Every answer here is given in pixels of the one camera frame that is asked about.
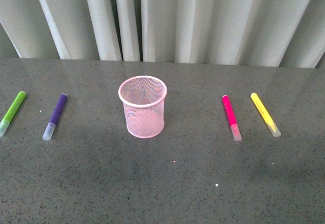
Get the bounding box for pink marker pen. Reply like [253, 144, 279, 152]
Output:
[222, 95, 242, 142]

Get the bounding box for purple marker pen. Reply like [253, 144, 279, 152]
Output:
[42, 93, 68, 141]

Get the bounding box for pink mesh pen cup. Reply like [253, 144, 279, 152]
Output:
[118, 76, 168, 139]

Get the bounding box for yellow marker pen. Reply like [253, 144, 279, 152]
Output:
[250, 93, 281, 138]

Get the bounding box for grey pleated curtain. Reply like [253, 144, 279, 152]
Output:
[1, 0, 324, 68]

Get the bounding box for green marker pen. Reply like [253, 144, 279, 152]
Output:
[1, 91, 26, 137]

